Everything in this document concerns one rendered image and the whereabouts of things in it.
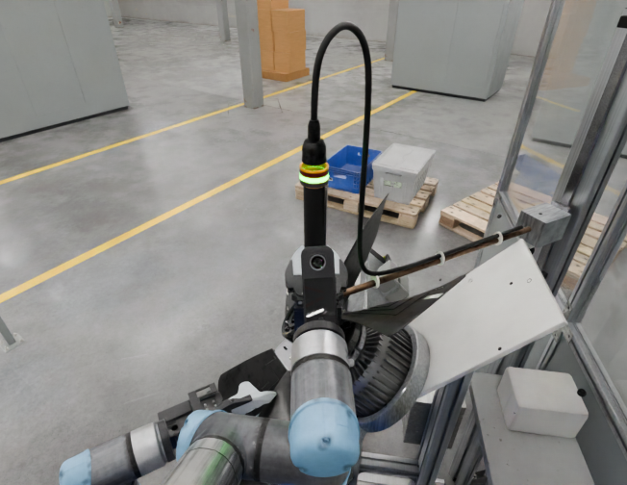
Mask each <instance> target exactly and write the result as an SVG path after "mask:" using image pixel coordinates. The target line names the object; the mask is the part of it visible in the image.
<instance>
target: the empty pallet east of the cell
mask: <svg viewBox="0 0 627 485"><path fill-rule="evenodd" d="M498 183H499V181H498V182H496V183H495V185H494V184H492V185H490V186H489V187H487V188H484V189H482V190H481V192H476V193H474V194H472V195H471V196H470V197H466V198H464V199H463V200H462V202H461V201H459V202H457V203H455V204H453V206H449V207H447V208H445V209H443V210H441V211H440V214H441V217H440V219H439V224H440V225H441V226H443V227H445V228H447V229H449V230H451V231H453V232H455V233H457V234H459V235H461V236H463V237H465V238H467V239H469V240H471V241H473V242H475V241H478V240H481V239H482V237H480V236H478V235H476V234H474V233H471V232H469V231H467V230H465V229H463V228H462V227H461V226H460V225H459V224H461V223H465V224H467V225H469V226H471V227H473V228H475V229H477V230H479V231H481V232H484V233H485V231H486V228H487V224H488V221H489V215H490V211H491V208H492V203H493V199H494V197H495V193H496V190H497V187H498Z"/></svg>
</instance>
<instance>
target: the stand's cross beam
mask: <svg viewBox="0 0 627 485"><path fill-rule="evenodd" d="M359 470H360V471H367V472H378V473H385V474H392V475H398V476H405V477H411V478H418V476H419V464H418V460H415V459H409V458H402V457H395V456H388V455H383V454H376V453H369V452H362V454H361V462H360V468H359Z"/></svg>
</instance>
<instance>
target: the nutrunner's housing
mask: <svg viewBox="0 0 627 485"><path fill-rule="evenodd" d="M301 160H302V163H303V164H305V165H309V166H319V165H323V164H325V163H326V162H327V156H326V144H325V141H324V139H322V138H321V137H320V122H319V119H317V120H309V123H308V137H307V138H306V139H305V140H304V142H303V145H302V158H301Z"/></svg>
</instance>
